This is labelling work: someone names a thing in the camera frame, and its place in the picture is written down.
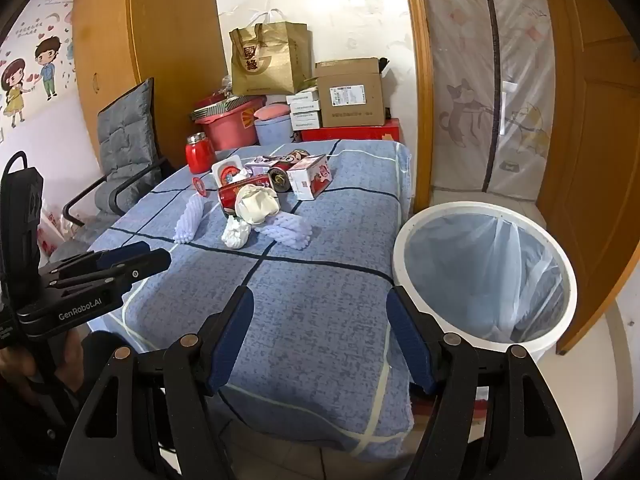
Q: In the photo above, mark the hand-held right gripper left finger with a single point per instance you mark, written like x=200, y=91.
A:
x=230, y=340

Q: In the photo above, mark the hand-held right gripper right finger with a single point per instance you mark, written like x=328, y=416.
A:
x=412, y=340

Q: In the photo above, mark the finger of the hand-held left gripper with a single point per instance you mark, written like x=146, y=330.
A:
x=125, y=254
x=145, y=265

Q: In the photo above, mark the white foam fruit net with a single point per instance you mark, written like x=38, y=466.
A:
x=190, y=220
x=290, y=230

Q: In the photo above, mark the clear plastic bin liner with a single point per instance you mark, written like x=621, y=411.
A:
x=450, y=270

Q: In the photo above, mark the small white tissue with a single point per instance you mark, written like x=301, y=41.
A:
x=236, y=234

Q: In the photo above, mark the clear jelly cup red lid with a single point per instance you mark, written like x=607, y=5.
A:
x=201, y=185

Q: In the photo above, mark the red drink can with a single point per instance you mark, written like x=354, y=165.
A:
x=235, y=192

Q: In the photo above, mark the white round waste bin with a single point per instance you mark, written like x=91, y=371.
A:
x=530, y=347

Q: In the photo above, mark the large white tissue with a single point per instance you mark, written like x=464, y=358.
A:
x=255, y=205

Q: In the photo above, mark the white yogurt cup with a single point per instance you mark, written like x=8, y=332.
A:
x=227, y=170

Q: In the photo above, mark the cartoon print drink can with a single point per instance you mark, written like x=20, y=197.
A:
x=280, y=177

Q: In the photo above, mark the red and white carton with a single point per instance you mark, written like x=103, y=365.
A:
x=310, y=180

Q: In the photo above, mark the person's left hand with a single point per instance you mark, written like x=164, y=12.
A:
x=10, y=367

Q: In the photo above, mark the red thermos bottle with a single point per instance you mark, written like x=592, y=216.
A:
x=199, y=157

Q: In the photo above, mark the grey quilted chair cushion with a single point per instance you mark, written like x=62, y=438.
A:
x=125, y=130

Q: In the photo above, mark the pink plastic tub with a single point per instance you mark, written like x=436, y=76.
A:
x=225, y=132

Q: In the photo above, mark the striped flat box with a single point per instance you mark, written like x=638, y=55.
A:
x=215, y=109

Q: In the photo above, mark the lavender round container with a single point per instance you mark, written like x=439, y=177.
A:
x=272, y=132

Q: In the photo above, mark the clear cellophane wrap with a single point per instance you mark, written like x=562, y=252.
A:
x=227, y=85

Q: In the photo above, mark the pink cushion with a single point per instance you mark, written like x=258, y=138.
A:
x=272, y=111

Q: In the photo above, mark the red gift box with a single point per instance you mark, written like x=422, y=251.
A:
x=360, y=134

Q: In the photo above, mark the small white box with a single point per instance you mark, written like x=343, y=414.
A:
x=305, y=120
x=302, y=95
x=305, y=106

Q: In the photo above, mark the plain wooden door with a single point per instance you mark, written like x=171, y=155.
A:
x=165, y=35

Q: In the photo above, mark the gold paper gift bag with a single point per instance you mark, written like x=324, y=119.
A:
x=270, y=65

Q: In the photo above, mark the brown cardboard box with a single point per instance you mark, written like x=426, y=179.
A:
x=350, y=105

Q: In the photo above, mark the panelled wooden door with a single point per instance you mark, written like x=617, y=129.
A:
x=590, y=135

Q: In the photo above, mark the printed transparent door curtain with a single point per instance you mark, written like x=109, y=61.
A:
x=460, y=60

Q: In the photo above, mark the black chair frame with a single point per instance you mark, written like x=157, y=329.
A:
x=115, y=187

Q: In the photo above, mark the cartoon couple wall sticker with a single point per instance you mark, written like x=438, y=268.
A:
x=45, y=65

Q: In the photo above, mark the wooden door frame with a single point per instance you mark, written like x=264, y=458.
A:
x=417, y=85

